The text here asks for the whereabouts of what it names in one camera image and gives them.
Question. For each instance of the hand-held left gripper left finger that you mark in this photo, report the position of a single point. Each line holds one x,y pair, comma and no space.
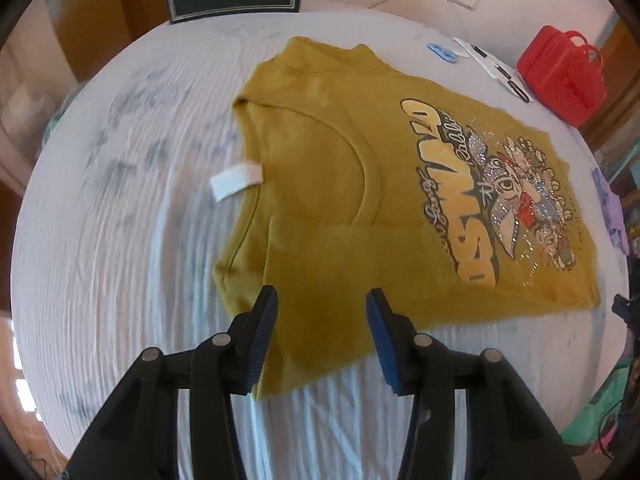
261,332

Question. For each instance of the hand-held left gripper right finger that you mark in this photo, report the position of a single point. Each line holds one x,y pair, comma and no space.
384,332

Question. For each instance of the white bed sheet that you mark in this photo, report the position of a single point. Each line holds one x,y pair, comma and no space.
150,210

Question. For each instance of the mustard yellow printed t-shirt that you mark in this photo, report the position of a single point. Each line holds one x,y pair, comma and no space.
325,220

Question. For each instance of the mint green cloth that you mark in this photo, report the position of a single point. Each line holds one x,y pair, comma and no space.
595,420

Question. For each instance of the black pen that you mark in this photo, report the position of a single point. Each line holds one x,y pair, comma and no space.
492,62
517,90

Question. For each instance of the lilac cloth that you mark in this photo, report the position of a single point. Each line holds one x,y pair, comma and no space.
611,207

